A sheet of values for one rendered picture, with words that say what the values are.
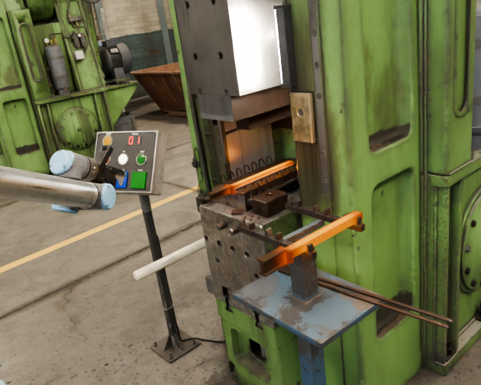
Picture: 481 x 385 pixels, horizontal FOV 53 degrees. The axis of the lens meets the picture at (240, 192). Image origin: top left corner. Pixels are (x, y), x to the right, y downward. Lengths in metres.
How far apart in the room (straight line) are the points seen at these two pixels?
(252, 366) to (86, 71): 5.10
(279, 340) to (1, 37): 5.28
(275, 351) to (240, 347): 0.32
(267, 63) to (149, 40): 9.43
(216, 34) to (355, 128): 0.58
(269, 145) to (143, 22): 9.03
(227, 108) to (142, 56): 9.32
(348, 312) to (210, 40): 1.02
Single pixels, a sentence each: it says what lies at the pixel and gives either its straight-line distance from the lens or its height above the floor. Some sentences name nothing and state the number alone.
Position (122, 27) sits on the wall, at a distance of 10.86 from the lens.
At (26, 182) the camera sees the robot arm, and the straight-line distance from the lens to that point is 1.45.
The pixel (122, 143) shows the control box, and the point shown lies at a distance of 2.28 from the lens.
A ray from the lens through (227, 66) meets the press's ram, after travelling 1.75.
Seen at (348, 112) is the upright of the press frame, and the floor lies 1.30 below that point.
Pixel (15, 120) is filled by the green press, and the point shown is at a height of 0.76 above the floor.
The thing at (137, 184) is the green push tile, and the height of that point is 0.99.
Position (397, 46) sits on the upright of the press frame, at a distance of 1.90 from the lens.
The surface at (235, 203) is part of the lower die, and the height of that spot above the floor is 0.94.
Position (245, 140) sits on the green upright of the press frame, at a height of 1.10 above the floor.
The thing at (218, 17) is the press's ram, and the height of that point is 1.63.
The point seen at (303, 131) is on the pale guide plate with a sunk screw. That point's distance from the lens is 1.71.
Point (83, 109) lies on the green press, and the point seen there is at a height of 0.73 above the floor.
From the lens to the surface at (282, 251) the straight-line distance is 1.28.
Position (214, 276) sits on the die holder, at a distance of 2.15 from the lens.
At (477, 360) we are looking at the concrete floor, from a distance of 2.62.
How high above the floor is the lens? 1.64
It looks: 20 degrees down
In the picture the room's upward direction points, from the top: 8 degrees counter-clockwise
